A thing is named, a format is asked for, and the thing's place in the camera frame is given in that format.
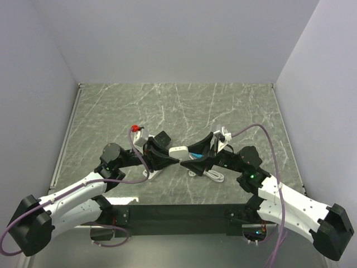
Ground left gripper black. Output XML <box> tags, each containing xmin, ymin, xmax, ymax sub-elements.
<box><xmin>117</xmin><ymin>137</ymin><xmax>180</xmax><ymax>173</ymax></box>

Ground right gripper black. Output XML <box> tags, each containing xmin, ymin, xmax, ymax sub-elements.
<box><xmin>181</xmin><ymin>132</ymin><xmax>245</xmax><ymax>176</ymax></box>

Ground black socket adapter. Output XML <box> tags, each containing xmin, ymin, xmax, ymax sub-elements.
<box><xmin>154</xmin><ymin>131</ymin><xmax>171</xmax><ymax>148</ymax></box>

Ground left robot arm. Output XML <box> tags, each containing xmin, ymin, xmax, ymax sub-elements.
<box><xmin>1</xmin><ymin>131</ymin><xmax>178</xmax><ymax>257</ymax></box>

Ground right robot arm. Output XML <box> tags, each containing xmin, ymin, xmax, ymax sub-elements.
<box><xmin>178</xmin><ymin>132</ymin><xmax>354</xmax><ymax>261</ymax></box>

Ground white power strip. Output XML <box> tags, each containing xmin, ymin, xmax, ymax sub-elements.
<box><xmin>142</xmin><ymin>170</ymin><xmax>161</xmax><ymax>180</ymax></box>

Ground black base bar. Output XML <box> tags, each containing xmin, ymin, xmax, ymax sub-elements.
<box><xmin>83</xmin><ymin>195</ymin><xmax>268</xmax><ymax>241</ymax></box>

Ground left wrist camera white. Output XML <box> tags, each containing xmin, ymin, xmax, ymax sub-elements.
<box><xmin>131</xmin><ymin>125</ymin><xmax>149</xmax><ymax>147</ymax></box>

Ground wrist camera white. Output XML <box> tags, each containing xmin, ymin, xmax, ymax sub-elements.
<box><xmin>213</xmin><ymin>125</ymin><xmax>232</xmax><ymax>153</ymax></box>
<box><xmin>131</xmin><ymin>125</ymin><xmax>149</xmax><ymax>147</ymax></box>

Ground white power strip cord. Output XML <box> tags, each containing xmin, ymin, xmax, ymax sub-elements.
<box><xmin>187</xmin><ymin>167</ymin><xmax>225</xmax><ymax>184</ymax></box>

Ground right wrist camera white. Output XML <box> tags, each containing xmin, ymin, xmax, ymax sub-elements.
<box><xmin>213</xmin><ymin>125</ymin><xmax>232</xmax><ymax>153</ymax></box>

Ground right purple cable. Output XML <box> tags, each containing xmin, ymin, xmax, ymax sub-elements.
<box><xmin>230</xmin><ymin>124</ymin><xmax>288</xmax><ymax>268</ymax></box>

